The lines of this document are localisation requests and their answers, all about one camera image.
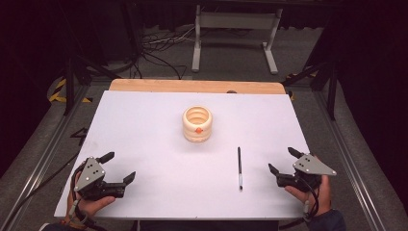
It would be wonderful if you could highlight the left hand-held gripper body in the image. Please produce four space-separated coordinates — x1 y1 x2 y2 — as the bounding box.
73 156 127 201

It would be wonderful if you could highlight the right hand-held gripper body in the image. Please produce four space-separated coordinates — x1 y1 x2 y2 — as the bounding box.
276 154 338 193

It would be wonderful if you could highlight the black pen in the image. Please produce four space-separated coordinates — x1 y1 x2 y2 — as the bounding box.
237 146 243 192

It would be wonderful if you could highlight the cream ribbed pen holder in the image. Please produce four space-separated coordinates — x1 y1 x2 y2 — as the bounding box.
182 105 214 144

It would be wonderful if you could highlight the person's right hand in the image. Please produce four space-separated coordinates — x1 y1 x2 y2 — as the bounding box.
284 174 333 217

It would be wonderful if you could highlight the person's left hand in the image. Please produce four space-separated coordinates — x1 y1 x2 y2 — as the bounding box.
65 179 116 223

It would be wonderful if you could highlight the white board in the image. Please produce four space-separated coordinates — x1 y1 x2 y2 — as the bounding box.
53 90 311 221

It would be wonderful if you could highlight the yellow and black floor tape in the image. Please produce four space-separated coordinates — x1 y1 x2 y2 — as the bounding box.
285 70 319 102
47 77 94 105

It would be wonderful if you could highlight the black tripod stand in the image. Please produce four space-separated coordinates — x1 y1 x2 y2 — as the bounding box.
57 0 123 117
281 30 342 122

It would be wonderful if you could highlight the wooden table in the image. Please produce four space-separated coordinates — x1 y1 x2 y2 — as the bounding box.
109 78 287 95

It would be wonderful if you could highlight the white metal stand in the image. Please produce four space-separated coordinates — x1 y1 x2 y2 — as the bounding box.
191 4 284 76

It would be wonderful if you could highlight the right hand-held gripper cable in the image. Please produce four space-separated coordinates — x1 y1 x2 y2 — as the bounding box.
278 177 322 231

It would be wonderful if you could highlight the aluminium floor rail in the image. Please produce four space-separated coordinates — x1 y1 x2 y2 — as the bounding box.
312 90 391 231
0 84 91 231

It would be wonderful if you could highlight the black floor cable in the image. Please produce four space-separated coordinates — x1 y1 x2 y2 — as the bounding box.
0 151 81 231

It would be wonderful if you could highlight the bundle of floor cables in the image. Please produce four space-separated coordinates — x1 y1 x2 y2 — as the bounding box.
132 26 197 81

